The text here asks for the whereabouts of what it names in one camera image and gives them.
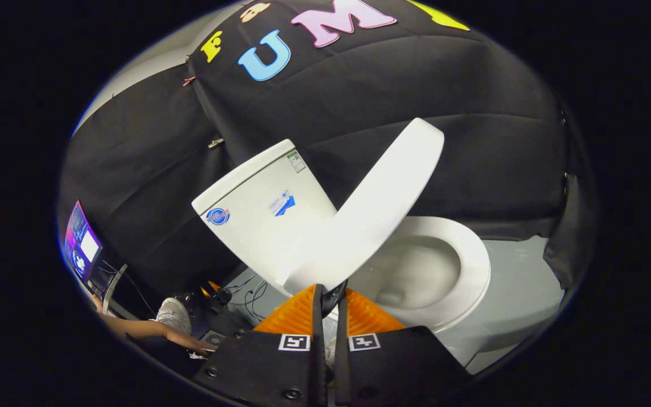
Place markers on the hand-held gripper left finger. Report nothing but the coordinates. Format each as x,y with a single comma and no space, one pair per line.
318,322

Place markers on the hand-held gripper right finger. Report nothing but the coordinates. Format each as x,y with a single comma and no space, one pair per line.
341,322

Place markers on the white toilet lid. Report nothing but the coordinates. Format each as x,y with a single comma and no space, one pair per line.
382,192

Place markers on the white toilet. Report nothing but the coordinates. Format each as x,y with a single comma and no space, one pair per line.
257,209

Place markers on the white toilet seat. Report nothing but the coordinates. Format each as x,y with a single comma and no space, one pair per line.
472,265

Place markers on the small orange object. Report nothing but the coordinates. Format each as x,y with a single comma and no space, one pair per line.
213,287

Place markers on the white sneaker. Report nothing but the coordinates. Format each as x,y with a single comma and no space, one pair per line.
174,315

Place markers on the silver metal clip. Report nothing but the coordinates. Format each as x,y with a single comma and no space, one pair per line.
215,142

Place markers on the computer monitor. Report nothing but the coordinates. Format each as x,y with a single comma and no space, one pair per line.
82,243

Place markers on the black backdrop cloth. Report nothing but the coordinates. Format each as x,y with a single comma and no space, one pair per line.
416,73

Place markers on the red clip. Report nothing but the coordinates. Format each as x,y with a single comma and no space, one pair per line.
189,81

